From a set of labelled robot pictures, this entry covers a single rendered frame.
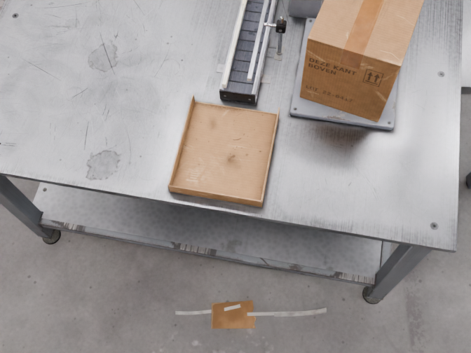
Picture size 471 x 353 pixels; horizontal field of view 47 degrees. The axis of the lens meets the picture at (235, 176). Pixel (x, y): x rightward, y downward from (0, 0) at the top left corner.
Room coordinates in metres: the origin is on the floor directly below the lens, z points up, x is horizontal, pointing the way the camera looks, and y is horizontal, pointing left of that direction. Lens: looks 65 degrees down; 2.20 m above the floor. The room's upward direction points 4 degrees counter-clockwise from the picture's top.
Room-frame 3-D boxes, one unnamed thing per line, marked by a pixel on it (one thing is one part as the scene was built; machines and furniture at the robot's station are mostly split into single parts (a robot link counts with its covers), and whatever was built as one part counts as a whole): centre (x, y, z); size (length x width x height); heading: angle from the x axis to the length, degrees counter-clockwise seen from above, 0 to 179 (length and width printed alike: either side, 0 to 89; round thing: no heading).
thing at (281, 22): (1.05, -0.15, 0.91); 0.07 x 0.03 x 0.16; 75
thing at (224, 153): (0.71, 0.02, 0.85); 0.30 x 0.26 x 0.04; 165
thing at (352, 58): (0.95, -0.38, 0.99); 0.30 x 0.24 x 0.27; 154
